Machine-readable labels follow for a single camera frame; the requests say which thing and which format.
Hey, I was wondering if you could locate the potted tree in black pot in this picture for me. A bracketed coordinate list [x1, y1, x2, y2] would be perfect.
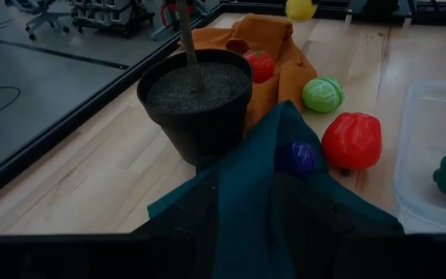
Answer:
[136, 0, 254, 167]

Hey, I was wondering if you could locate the office chair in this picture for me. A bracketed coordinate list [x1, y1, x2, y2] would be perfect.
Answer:
[4, 0, 71, 41]

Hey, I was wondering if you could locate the clear plastic tupperware container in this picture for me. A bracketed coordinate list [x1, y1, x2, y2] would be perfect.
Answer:
[392, 80, 446, 233]

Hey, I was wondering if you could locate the yellow toy lemon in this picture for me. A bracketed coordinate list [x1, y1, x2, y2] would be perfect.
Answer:
[284, 0, 319, 22]

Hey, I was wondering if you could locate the red toy tomato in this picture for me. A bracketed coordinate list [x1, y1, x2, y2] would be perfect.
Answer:
[243, 49, 276, 84]

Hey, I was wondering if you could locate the equipment rack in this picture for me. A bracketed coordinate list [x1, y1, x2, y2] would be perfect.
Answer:
[67, 0, 156, 38]

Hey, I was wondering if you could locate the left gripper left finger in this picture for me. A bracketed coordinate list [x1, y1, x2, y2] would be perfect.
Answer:
[133, 172, 224, 236]

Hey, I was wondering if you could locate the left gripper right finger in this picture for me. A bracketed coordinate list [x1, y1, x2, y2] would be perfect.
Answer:
[273, 173, 386, 237]

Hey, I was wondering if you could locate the dark green cloth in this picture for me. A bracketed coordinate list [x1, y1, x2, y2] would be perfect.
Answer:
[147, 99, 405, 279]

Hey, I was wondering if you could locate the purple toy eggplant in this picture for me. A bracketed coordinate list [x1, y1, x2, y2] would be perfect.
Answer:
[276, 140, 319, 179]

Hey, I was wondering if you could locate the orange cloth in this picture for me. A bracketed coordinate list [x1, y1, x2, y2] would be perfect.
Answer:
[178, 13, 319, 135]

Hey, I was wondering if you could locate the light green toy cabbage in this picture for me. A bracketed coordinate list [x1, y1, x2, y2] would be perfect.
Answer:
[301, 75, 346, 114]

